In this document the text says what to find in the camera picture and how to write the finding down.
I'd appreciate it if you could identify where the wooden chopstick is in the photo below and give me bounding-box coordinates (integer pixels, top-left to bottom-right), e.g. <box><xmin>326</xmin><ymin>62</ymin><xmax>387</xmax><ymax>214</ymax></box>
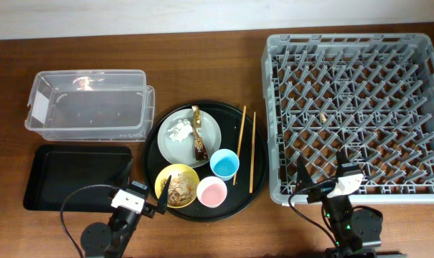
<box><xmin>249</xmin><ymin>112</ymin><xmax>256</xmax><ymax>194</ymax></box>
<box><xmin>232</xmin><ymin>105</ymin><xmax>247</xmax><ymax>186</ymax></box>

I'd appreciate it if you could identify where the black round serving tray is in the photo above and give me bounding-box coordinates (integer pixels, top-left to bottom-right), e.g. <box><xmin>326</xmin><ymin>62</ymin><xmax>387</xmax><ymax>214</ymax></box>
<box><xmin>142</xmin><ymin>101</ymin><xmax>269</xmax><ymax>222</ymax></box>

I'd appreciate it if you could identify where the food scraps pile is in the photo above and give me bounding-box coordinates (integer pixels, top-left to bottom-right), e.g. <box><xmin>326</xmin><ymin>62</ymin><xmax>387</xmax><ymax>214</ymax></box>
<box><xmin>167</xmin><ymin>173</ymin><xmax>197</xmax><ymax>207</ymax></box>

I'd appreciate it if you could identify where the black rectangular tray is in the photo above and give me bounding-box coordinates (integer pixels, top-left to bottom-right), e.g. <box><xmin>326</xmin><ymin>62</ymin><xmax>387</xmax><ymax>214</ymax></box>
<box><xmin>23</xmin><ymin>145</ymin><xmax>133</xmax><ymax>211</ymax></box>

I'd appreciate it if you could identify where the grey plastic dishwasher rack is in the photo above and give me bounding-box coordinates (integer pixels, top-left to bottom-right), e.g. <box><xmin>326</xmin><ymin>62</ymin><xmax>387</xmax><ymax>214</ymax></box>
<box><xmin>261</xmin><ymin>33</ymin><xmax>434</xmax><ymax>206</ymax></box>

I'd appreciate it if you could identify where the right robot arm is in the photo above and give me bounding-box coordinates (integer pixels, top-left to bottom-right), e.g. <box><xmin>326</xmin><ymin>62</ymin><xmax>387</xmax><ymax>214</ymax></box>
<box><xmin>288</xmin><ymin>151</ymin><xmax>383</xmax><ymax>257</ymax></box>

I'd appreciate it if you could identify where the clear plastic waste bin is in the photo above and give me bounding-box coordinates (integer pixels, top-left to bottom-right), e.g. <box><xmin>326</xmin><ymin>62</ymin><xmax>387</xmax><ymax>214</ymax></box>
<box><xmin>24</xmin><ymin>70</ymin><xmax>156</xmax><ymax>142</ymax></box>

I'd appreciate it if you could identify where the yellow bowl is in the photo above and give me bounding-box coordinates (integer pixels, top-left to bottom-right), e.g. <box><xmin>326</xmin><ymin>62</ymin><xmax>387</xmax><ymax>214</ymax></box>
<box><xmin>154</xmin><ymin>164</ymin><xmax>200</xmax><ymax>209</ymax></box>

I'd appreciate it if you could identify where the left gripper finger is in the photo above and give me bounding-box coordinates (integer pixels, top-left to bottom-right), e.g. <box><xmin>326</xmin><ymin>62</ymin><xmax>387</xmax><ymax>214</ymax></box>
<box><xmin>110</xmin><ymin>159</ymin><xmax>133</xmax><ymax>188</ymax></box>
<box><xmin>156</xmin><ymin>176</ymin><xmax>171</xmax><ymax>214</ymax></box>

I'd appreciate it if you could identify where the grey ceramic plate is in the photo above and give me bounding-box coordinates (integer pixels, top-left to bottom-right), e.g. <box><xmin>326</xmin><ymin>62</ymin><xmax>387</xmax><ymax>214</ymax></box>
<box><xmin>157</xmin><ymin>108</ymin><xmax>222</xmax><ymax>168</ymax></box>

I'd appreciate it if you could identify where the small scrap in rack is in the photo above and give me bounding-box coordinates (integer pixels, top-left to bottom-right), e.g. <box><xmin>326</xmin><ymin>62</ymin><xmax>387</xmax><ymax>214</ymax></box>
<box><xmin>320</xmin><ymin>113</ymin><xmax>327</xmax><ymax>123</ymax></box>

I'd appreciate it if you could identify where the white tissue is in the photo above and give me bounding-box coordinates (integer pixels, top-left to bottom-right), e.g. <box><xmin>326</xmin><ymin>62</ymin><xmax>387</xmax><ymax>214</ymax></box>
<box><xmin>167</xmin><ymin>119</ymin><xmax>193</xmax><ymax>143</ymax></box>

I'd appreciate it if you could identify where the pink plastic cup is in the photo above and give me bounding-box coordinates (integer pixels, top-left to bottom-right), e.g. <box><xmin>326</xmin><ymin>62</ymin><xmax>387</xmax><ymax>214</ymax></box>
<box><xmin>197</xmin><ymin>176</ymin><xmax>227</xmax><ymax>208</ymax></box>

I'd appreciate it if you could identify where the brown snack wrapper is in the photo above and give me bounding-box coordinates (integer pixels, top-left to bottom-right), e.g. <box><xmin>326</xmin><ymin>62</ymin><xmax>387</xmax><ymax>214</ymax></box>
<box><xmin>192</xmin><ymin>105</ymin><xmax>209</xmax><ymax>161</ymax></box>

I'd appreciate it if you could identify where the blue plastic cup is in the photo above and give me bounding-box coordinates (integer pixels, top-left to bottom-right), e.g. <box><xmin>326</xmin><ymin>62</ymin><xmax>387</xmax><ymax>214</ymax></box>
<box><xmin>209</xmin><ymin>149</ymin><xmax>240</xmax><ymax>181</ymax></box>

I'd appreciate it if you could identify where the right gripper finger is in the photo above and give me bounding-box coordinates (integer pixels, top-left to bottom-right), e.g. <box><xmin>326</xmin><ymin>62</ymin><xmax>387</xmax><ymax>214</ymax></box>
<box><xmin>296</xmin><ymin>159</ymin><xmax>314</xmax><ymax>195</ymax></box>
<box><xmin>336</xmin><ymin>150</ymin><xmax>353</xmax><ymax>168</ymax></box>

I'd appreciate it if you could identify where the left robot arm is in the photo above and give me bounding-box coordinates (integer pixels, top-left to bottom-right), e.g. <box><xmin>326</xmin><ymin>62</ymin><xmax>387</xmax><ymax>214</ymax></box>
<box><xmin>80</xmin><ymin>181</ymin><xmax>167</xmax><ymax>257</ymax></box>

